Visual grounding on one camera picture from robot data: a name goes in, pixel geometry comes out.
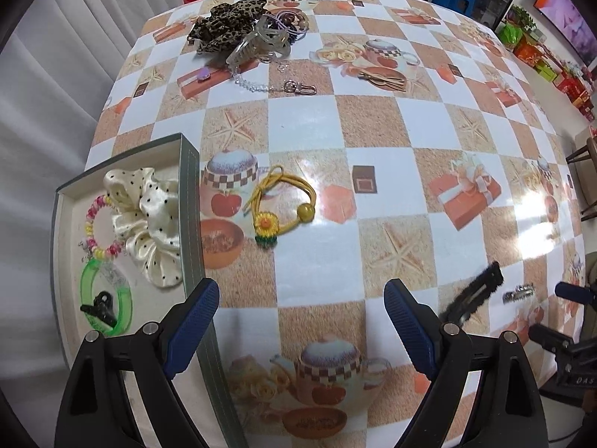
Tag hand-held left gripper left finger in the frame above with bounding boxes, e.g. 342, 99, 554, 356
55, 277, 220, 448

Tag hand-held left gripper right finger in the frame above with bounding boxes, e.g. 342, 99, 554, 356
383, 279, 548, 448

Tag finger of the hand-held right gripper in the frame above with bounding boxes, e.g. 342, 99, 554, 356
555, 281, 597, 311
529, 324, 579, 355

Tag black scalloped snap hair clip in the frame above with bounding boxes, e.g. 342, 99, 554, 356
438, 261, 504, 325

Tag green translucent bracelet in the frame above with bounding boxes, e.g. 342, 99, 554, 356
80, 261, 134, 336

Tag small black claw clip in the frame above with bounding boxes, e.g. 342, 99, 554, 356
80, 292, 117, 327

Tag shallow grey-green box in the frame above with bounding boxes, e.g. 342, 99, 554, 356
50, 133, 248, 448

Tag cream polka dot scrunchie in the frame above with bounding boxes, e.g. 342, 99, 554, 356
103, 167, 184, 287

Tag colourful beaded bracelet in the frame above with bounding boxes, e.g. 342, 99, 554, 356
79, 193, 129, 262

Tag silver alligator hair clip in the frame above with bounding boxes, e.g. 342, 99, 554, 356
503, 282, 535, 302

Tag wooden chair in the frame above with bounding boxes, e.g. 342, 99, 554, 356
566, 124, 597, 221

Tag pile of colourful gift boxes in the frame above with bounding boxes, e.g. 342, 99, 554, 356
497, 23, 597, 122

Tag white curtain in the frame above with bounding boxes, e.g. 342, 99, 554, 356
0, 0, 220, 206

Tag green potted plant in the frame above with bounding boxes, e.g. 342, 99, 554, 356
506, 4, 535, 34

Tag clear plastic claw clip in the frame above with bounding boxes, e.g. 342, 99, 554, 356
226, 15, 293, 67

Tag leopard print scrunchie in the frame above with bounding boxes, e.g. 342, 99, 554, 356
187, 0, 270, 55

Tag yellow sunflower hair tie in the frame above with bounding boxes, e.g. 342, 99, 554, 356
243, 165, 317, 246

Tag crystal chain keyring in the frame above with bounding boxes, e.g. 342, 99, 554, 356
231, 68, 318, 97

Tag wall television screen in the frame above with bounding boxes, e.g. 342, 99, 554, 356
533, 0, 597, 70

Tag purple beaded bracelets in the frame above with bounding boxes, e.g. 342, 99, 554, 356
266, 7, 312, 39

